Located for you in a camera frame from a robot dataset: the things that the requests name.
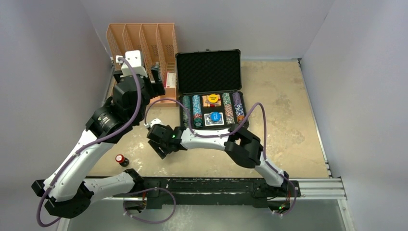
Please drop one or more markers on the peach plastic desk organizer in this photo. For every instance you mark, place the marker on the peach plastic desk organizer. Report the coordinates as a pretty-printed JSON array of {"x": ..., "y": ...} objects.
[{"x": 158, "y": 44}]

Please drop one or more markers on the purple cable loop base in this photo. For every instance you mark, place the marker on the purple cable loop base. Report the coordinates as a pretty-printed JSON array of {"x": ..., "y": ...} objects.
[{"x": 150, "y": 204}]

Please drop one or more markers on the red gold card deck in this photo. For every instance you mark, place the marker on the red gold card deck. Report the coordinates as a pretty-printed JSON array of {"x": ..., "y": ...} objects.
[{"x": 206, "y": 104}]

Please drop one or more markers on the red yellow chip stack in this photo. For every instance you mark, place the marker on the red yellow chip stack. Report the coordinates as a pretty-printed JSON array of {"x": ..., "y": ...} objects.
[{"x": 241, "y": 119}]

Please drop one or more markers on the white red small box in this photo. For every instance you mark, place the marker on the white red small box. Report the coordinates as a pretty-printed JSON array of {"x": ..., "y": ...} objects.
[{"x": 171, "y": 80}]

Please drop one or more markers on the black poker chip case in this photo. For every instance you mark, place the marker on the black poker chip case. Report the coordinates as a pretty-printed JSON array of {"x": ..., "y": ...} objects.
[{"x": 209, "y": 72}]

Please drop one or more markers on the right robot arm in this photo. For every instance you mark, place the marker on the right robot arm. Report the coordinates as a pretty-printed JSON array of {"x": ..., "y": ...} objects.
[{"x": 242, "y": 146}]

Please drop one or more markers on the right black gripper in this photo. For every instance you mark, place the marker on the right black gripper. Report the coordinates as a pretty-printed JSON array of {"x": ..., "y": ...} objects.
[{"x": 160, "y": 149}]

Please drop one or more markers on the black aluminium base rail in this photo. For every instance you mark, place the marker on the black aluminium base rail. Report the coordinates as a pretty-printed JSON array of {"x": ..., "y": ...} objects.
[{"x": 241, "y": 191}]

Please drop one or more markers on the green white chip stack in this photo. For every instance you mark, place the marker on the green white chip stack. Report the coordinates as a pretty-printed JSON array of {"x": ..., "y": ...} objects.
[{"x": 226, "y": 98}]

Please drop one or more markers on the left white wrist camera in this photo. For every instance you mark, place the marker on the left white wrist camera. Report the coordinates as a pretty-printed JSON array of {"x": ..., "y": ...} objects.
[{"x": 136, "y": 61}]

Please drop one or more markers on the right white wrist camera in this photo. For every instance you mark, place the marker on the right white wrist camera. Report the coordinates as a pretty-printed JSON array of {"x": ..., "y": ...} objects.
[{"x": 153, "y": 122}]

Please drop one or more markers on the orange blue chip stack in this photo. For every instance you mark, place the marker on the orange blue chip stack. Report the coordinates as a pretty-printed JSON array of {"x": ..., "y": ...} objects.
[{"x": 229, "y": 114}]

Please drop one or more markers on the blue round button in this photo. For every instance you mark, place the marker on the blue round button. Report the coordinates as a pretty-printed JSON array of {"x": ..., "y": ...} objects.
[{"x": 216, "y": 117}]

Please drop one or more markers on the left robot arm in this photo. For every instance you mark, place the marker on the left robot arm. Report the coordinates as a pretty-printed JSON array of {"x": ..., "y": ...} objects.
[{"x": 68, "y": 192}]

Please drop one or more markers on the red black stamp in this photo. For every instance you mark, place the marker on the red black stamp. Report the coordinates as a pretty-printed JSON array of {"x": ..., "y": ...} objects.
[{"x": 122, "y": 160}]

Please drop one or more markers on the yellow big blind button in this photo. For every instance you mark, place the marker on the yellow big blind button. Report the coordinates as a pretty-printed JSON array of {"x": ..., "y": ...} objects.
[{"x": 213, "y": 98}]

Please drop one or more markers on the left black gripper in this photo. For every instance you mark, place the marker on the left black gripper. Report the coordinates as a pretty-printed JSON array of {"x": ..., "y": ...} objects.
[{"x": 156, "y": 88}]

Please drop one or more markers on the blue card deck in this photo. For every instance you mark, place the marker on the blue card deck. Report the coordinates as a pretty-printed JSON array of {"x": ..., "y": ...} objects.
[{"x": 208, "y": 122}]

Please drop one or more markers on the blue white chip stack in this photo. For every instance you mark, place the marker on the blue white chip stack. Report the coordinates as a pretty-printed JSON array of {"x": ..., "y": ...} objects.
[{"x": 239, "y": 111}]

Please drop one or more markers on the light blue chip stack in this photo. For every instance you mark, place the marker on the light blue chip stack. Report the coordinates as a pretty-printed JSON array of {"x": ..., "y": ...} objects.
[{"x": 196, "y": 106}]

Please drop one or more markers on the purple chip stack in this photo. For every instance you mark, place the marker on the purple chip stack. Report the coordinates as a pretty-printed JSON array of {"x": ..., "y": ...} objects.
[{"x": 237, "y": 99}]

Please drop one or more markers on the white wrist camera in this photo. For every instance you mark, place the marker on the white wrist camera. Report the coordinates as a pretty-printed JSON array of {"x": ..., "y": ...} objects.
[
  {"x": 136, "y": 61},
  {"x": 153, "y": 122}
]

